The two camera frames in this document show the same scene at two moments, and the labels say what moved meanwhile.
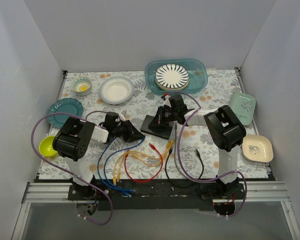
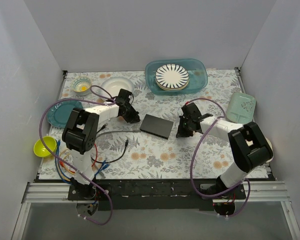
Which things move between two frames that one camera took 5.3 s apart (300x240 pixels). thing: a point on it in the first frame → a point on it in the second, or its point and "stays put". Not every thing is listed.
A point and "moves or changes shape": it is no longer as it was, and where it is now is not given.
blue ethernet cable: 99,173 moves or changes shape
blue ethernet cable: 131,190 → 58,172
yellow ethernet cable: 122,155 → 71,171
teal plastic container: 166,76 stays put
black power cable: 199,156 moves or changes shape
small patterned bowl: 82,85 stays put
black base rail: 116,194 stays put
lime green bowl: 46,146 stays put
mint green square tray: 243,106 stays put
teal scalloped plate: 70,106 stays put
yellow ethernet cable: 114,178 moves or changes shape
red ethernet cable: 138,180 → 62,163
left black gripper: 128,130 → 129,113
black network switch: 162,131 stays put
